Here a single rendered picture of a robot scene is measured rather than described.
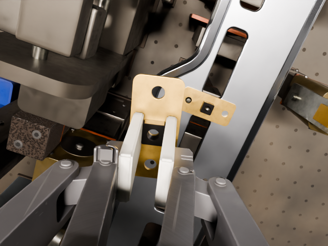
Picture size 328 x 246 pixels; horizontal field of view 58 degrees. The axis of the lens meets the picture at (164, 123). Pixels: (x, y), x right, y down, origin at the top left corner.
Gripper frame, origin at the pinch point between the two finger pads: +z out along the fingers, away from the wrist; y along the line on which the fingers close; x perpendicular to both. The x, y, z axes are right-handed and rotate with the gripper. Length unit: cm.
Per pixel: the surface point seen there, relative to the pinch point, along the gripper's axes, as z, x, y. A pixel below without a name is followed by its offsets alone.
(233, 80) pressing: 26.4, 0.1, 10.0
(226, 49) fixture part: 39.1, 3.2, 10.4
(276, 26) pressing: 26.5, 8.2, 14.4
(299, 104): 24.4, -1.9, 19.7
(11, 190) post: 49, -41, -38
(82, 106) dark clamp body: 18.5, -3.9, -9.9
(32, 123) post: 16.6, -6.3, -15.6
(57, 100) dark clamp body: 18.5, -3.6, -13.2
